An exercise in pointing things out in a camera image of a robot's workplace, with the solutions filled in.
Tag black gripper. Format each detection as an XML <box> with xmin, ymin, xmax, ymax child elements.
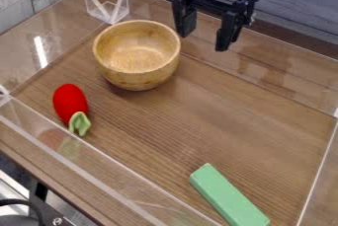
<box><xmin>170</xmin><ymin>0</ymin><xmax>259</xmax><ymax>51</ymax></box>

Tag green rectangular block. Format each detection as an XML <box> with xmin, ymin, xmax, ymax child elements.
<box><xmin>188</xmin><ymin>163</ymin><xmax>271</xmax><ymax>226</ymax></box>

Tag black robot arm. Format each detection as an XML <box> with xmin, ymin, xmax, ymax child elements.
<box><xmin>169</xmin><ymin>0</ymin><xmax>259</xmax><ymax>52</ymax></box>

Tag light wooden bowl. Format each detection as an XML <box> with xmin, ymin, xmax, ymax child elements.
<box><xmin>92</xmin><ymin>20</ymin><xmax>180</xmax><ymax>91</ymax></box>

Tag red felt strawberry toy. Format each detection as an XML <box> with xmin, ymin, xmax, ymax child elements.
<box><xmin>53</xmin><ymin>84</ymin><xmax>90</xmax><ymax>136</ymax></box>

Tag clear acrylic front barrier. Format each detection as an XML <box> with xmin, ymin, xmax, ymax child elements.
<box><xmin>0</xmin><ymin>86</ymin><xmax>220</xmax><ymax>226</ymax></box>

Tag clear acrylic corner bracket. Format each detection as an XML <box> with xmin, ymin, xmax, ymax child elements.
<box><xmin>84</xmin><ymin>0</ymin><xmax>129</xmax><ymax>25</ymax></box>

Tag black cable under table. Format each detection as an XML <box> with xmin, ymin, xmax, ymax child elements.
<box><xmin>0</xmin><ymin>198</ymin><xmax>45</xmax><ymax>226</ymax></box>

